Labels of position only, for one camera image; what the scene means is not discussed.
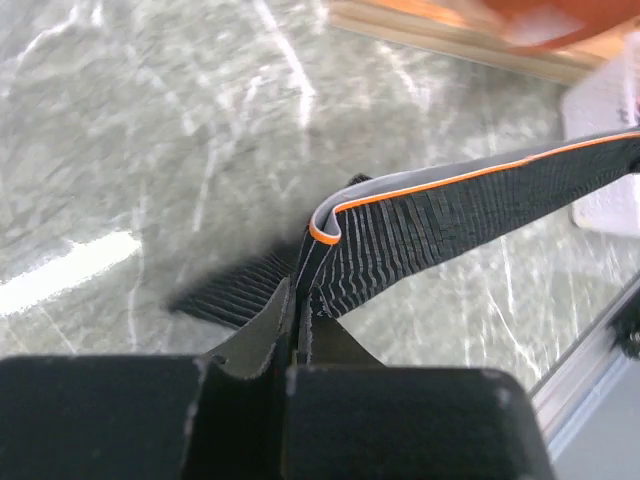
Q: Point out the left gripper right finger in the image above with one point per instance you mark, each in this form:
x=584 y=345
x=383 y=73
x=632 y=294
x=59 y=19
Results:
x=321 y=340

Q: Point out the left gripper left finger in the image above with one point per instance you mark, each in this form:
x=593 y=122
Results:
x=248 y=353

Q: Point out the black striped underwear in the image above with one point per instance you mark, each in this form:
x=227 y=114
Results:
x=377 y=231

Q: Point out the rust brown underwear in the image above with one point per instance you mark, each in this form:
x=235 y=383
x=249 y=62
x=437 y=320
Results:
x=557 y=24

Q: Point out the white plastic basket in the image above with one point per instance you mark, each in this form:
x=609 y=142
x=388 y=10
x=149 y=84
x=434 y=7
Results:
x=604 y=103

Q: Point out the aluminium mounting rail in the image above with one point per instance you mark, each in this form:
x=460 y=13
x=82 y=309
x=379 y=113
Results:
x=569 y=382

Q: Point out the wooden drying rack frame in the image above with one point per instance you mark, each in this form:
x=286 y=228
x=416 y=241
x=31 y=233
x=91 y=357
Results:
x=460 y=29

